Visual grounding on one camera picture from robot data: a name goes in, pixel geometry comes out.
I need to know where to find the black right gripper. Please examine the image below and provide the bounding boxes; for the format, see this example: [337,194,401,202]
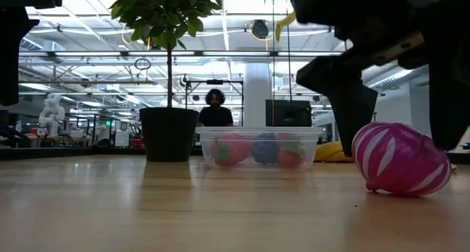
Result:
[289,0,470,158]

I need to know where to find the red dragon fruit toy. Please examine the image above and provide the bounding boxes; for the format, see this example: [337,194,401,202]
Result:
[209,133,253,168]

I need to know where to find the purple white striped onion toy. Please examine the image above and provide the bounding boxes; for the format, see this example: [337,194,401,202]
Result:
[350,121,452,198]

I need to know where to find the clear plastic food container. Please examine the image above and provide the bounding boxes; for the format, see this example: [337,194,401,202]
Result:
[195,126,325,171]

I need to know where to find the brown stick in pot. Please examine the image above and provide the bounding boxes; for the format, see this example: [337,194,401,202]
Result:
[0,145,470,166]

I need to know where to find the red strawberry toy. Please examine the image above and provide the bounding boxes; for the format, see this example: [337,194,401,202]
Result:
[277,140,307,169]

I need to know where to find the black computer case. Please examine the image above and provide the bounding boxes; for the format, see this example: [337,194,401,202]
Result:
[265,98,313,127]

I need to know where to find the black hanging cable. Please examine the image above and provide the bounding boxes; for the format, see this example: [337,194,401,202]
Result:
[284,0,294,102]

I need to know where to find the purple blackberry toy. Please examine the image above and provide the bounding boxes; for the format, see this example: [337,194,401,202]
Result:
[251,133,281,165]

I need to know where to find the yellow cloth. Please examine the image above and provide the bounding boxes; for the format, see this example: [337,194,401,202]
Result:
[314,140,458,172]

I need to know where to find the yellow tape tag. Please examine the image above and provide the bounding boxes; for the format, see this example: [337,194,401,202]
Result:
[274,10,297,43]

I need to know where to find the person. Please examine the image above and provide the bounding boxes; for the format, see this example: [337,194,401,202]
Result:
[198,88,235,128]

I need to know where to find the green plant in black pot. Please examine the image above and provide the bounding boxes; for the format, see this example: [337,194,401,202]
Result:
[93,0,229,163]

